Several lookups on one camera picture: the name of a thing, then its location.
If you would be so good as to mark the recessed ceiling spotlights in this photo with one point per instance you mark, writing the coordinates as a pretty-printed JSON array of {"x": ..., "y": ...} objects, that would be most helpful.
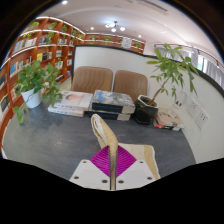
[{"x": 64, "y": 2}]

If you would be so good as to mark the white hanging banner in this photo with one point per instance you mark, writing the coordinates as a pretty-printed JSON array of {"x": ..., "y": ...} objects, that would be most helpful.
[{"x": 194, "y": 56}]

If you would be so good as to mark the multi-bulb ceiling chandelier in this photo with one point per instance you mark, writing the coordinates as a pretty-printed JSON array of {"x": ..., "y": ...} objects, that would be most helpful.
[{"x": 114, "y": 26}]

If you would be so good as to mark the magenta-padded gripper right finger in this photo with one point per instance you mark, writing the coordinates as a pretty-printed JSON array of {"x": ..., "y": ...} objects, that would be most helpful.
[{"x": 135, "y": 173}]

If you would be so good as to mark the ceiling air vent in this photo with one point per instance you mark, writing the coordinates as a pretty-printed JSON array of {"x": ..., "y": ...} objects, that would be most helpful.
[{"x": 151, "y": 5}]

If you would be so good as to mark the beige cover book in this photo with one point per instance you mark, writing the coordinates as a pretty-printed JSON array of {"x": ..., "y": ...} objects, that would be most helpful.
[{"x": 168, "y": 117}]

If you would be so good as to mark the tan leather chair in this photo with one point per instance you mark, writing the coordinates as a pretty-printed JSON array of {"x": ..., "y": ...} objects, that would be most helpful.
[
  {"x": 130, "y": 84},
  {"x": 92, "y": 79}
]

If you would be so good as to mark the white black-rimmed booth partition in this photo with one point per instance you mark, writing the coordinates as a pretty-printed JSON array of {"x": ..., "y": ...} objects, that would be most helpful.
[{"x": 133, "y": 61}]

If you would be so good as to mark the red and black book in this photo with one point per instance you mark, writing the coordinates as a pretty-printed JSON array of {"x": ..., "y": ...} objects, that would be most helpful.
[{"x": 163, "y": 126}]

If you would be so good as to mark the dark blue thick book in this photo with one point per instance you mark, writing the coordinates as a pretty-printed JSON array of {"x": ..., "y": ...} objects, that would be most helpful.
[{"x": 110, "y": 116}]

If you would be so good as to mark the white sheer curtains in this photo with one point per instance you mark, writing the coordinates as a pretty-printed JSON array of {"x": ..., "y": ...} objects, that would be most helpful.
[{"x": 213, "y": 70}]

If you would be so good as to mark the white wall socket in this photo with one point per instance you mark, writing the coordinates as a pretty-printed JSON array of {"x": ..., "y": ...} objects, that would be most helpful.
[
  {"x": 202, "y": 119},
  {"x": 193, "y": 107}
]

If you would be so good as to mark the beige striped towel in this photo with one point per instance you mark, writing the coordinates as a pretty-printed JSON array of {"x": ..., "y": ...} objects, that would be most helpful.
[{"x": 107, "y": 133}]

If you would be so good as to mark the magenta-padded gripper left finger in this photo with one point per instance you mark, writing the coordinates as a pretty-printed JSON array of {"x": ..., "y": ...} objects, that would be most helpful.
[{"x": 87, "y": 173}]

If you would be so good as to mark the leafy plant in white pot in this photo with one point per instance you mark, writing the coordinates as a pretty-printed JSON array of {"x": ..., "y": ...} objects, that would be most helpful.
[{"x": 33, "y": 99}]

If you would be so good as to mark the white book with face cover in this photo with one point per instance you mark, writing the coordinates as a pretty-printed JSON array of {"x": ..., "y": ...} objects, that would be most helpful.
[{"x": 74, "y": 99}]

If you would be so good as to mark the black ceiling track rail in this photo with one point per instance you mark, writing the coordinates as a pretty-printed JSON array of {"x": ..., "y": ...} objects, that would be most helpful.
[{"x": 186, "y": 48}]

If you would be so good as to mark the white thick book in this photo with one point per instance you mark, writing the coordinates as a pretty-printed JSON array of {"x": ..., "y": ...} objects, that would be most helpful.
[{"x": 65, "y": 111}]

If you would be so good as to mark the orange wooden bookshelf unit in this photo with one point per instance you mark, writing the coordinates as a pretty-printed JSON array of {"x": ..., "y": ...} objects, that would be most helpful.
[{"x": 50, "y": 30}]

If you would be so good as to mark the clear acrylic sign stand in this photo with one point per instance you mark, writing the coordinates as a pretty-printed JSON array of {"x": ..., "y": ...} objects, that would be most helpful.
[{"x": 179, "y": 100}]

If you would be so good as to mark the small tree in black pot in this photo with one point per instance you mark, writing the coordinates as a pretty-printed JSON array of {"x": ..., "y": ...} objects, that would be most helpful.
[{"x": 145, "y": 110}]

